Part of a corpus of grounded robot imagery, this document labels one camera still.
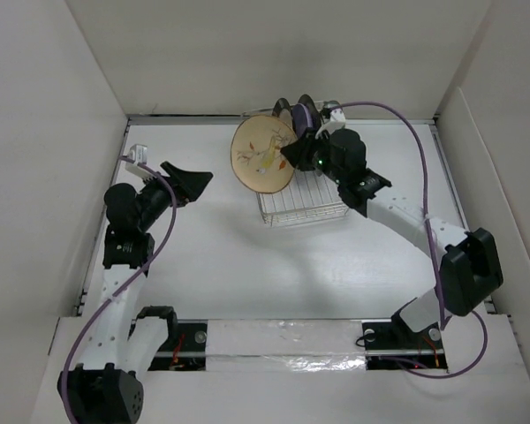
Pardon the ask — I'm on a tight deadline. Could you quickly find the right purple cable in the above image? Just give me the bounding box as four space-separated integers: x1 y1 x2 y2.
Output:
324 101 489 381

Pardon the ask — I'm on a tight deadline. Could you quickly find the black mosaic rimmed plate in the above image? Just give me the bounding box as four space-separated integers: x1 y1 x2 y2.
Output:
271 98 292 125

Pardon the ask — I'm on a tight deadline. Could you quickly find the tan floral round plate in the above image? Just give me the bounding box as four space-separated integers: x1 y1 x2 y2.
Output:
231 115 297 194

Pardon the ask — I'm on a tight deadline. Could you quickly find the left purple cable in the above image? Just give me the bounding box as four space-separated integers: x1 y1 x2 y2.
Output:
60 155 178 423

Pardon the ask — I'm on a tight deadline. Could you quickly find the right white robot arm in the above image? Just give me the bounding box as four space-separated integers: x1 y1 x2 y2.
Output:
280 129 504 347

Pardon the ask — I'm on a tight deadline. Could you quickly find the purple plastic plate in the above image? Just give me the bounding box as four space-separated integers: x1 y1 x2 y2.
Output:
291 103 314 139

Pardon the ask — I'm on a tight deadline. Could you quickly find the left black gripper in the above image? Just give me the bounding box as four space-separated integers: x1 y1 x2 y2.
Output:
136 163 211 232

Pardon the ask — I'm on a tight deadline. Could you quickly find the teal round plate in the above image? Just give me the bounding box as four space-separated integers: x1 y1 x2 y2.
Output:
323 101 339 110

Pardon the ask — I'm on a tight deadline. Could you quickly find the brown rimmed cream plate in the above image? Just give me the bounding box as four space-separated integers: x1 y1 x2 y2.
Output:
299 94 323 130

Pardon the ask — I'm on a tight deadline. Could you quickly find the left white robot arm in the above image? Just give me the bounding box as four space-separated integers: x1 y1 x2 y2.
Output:
57 159 213 423

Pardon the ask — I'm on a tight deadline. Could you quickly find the metal wire dish rack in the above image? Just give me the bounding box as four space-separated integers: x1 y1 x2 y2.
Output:
245 108 348 227

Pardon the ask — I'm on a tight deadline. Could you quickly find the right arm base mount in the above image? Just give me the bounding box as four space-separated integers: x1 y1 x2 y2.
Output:
355 320 448 370

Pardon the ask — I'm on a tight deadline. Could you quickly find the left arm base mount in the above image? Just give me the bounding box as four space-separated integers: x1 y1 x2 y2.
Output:
148 321 208 371

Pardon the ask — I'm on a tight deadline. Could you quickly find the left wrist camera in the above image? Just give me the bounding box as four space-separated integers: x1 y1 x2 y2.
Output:
120 144 151 180

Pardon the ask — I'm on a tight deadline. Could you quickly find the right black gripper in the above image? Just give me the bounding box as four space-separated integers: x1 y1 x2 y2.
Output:
280 127 345 186

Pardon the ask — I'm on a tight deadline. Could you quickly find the purple cable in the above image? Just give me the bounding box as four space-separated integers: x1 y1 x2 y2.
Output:
324 101 489 381
60 155 178 423

